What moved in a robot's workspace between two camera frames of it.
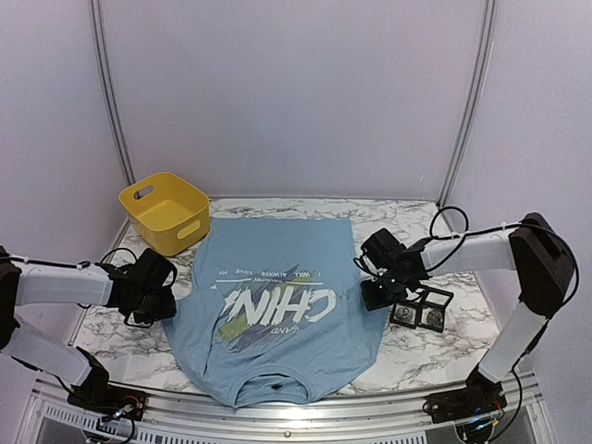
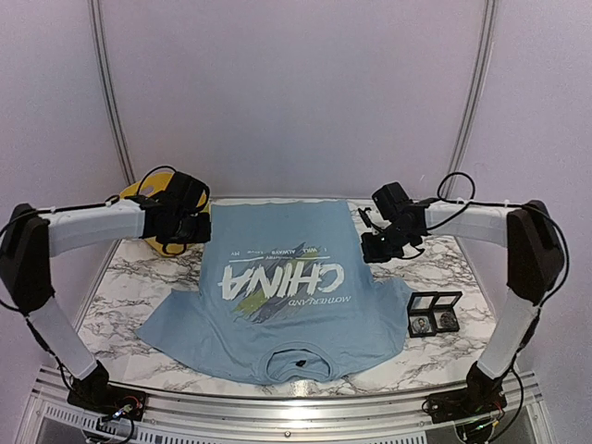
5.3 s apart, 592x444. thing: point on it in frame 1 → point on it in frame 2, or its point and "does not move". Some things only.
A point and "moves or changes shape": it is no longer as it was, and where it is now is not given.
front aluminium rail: (55, 418) does not move
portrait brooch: (404, 314) → (421, 325)
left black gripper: (167, 312) → (203, 236)
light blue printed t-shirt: (276, 314) moves or changes shape
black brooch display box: (405, 314) → (421, 320)
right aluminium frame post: (485, 69) does not move
